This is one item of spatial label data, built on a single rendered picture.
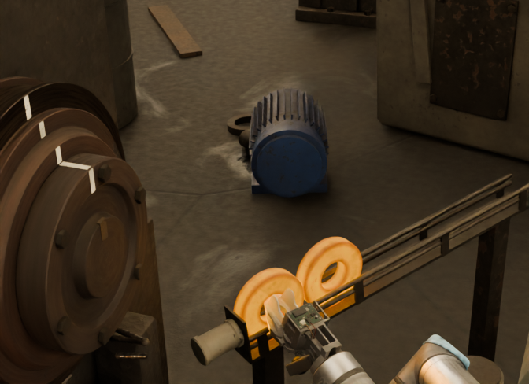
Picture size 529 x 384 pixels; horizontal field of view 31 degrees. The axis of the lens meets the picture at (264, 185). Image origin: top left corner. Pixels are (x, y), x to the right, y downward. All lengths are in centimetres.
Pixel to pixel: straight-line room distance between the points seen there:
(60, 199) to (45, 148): 8
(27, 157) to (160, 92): 346
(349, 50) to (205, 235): 197
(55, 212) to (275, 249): 221
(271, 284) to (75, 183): 71
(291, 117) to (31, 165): 239
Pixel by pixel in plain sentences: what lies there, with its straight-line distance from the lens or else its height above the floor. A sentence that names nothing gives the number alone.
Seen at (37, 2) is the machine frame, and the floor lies 138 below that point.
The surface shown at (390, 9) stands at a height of 57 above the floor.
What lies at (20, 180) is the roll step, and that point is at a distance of 125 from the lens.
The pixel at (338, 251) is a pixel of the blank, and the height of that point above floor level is 78.
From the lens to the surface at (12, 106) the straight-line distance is 126.
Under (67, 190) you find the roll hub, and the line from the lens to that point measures 125.
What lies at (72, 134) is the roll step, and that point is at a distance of 133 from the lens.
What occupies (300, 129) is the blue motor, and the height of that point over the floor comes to 33.
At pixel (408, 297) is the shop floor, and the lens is 316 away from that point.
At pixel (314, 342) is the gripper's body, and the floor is 73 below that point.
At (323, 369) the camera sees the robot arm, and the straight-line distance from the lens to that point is 176.
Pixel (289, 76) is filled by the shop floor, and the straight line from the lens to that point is 482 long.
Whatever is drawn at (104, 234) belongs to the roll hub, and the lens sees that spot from 132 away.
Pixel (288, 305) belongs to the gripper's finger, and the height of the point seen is 72.
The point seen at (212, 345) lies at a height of 69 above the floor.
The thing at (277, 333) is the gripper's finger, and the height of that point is 71.
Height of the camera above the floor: 184
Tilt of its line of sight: 29 degrees down
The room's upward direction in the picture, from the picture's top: 2 degrees counter-clockwise
